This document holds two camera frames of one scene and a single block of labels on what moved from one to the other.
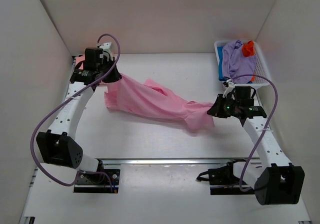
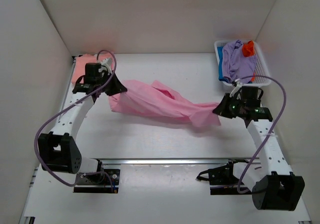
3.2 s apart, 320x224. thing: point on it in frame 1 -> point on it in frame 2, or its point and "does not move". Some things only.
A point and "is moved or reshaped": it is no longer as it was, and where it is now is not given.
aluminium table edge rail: x=172 y=160 does not move
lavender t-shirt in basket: x=235 y=63 does not move
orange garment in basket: x=248 y=49 does not move
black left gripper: x=115 y=75 -> x=117 y=87
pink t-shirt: x=148 y=98 is moved or reshaped
